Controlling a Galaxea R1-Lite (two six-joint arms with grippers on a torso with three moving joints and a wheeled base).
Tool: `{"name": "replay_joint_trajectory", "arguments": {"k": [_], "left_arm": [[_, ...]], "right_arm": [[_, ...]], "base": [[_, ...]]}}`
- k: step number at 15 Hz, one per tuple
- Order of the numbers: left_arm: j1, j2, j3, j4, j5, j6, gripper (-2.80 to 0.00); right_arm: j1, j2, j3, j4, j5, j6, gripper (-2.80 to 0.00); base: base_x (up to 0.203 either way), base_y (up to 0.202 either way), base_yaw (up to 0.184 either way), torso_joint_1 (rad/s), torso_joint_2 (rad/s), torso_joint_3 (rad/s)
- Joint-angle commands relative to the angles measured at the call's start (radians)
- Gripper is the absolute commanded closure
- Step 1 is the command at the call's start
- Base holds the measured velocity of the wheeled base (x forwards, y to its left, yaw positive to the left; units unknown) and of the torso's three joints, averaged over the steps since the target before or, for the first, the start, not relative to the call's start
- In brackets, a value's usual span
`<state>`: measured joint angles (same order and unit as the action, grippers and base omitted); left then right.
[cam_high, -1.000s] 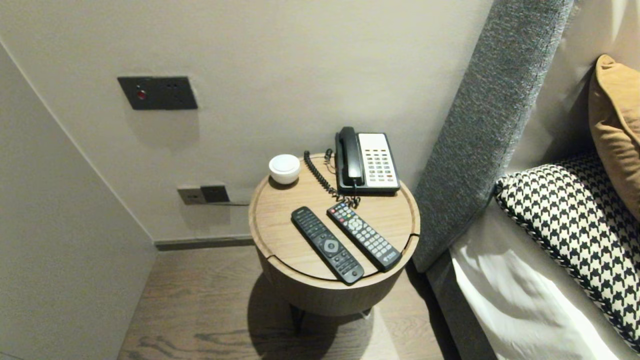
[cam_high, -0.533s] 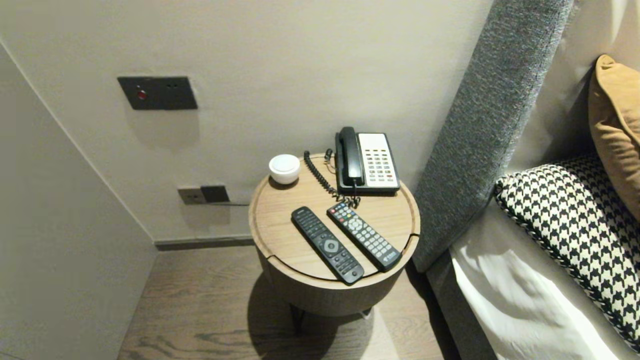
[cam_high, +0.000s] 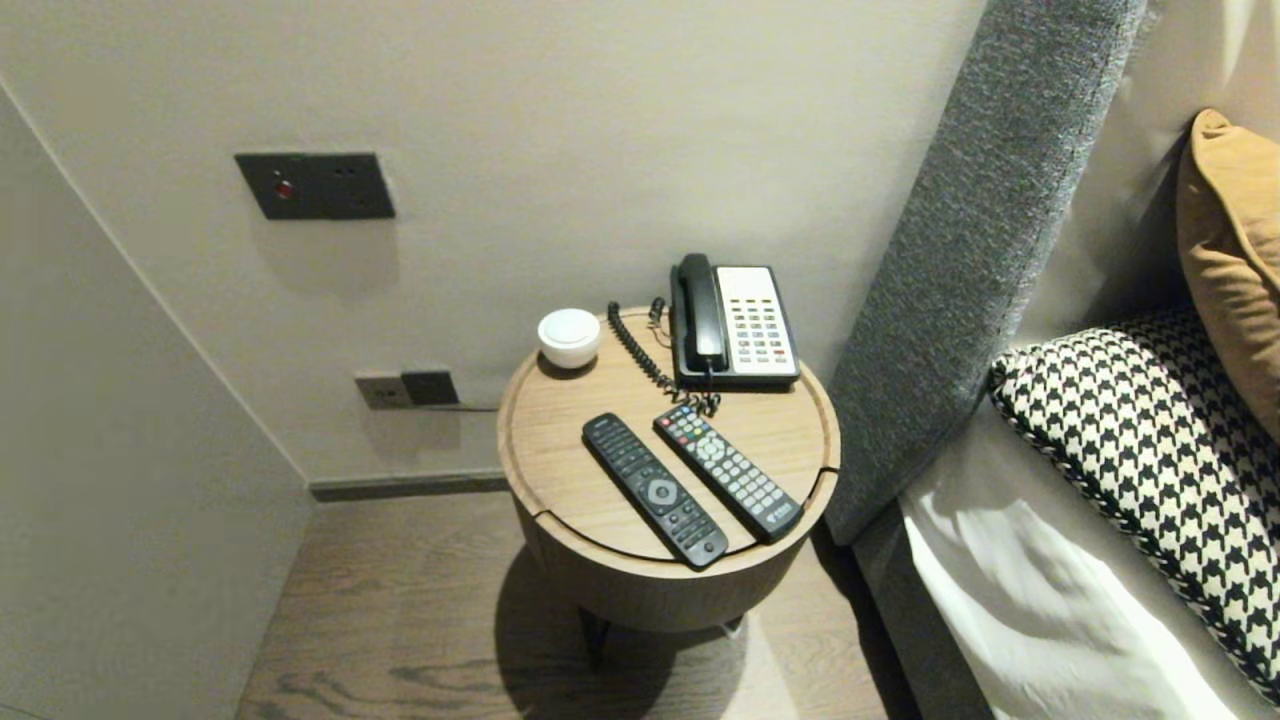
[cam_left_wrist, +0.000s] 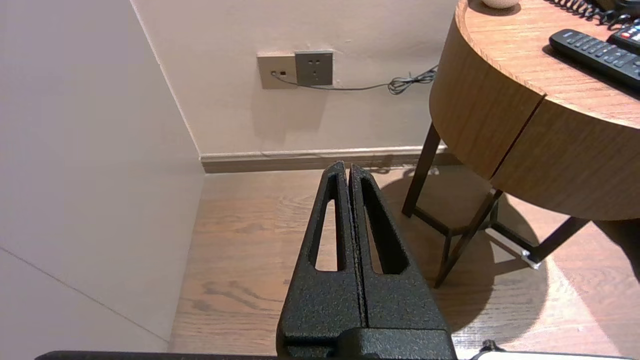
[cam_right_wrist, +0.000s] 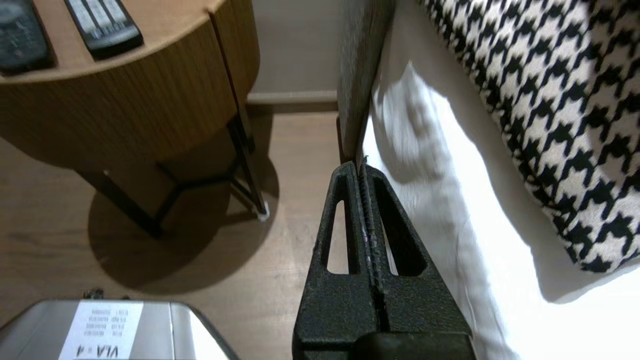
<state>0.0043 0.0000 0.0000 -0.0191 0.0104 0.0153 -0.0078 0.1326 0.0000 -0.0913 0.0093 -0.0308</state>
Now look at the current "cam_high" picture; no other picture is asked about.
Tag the black remote with coloured buttons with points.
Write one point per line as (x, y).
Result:
(725, 472)

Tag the black telephone handset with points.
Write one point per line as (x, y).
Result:
(700, 310)

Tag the black white desk telephone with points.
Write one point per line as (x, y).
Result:
(760, 330)

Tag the round wooden nightstand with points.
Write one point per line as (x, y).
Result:
(560, 470)

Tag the wooden baseboard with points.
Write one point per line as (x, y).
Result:
(400, 486)

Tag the grey fabric headboard panel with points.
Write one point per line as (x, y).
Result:
(980, 250)

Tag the grey fabric bed base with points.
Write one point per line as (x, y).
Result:
(910, 620)

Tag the white bed sheet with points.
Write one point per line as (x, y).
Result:
(1050, 620)

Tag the black white houndstooth pillow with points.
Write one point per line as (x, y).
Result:
(1150, 450)

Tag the beige padded headboard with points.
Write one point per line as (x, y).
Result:
(1120, 150)

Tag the mustard yellow pillow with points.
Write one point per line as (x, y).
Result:
(1235, 250)

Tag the grey and black wall outlet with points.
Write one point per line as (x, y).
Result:
(400, 388)

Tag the dark wall socket panel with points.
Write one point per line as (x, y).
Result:
(330, 187)

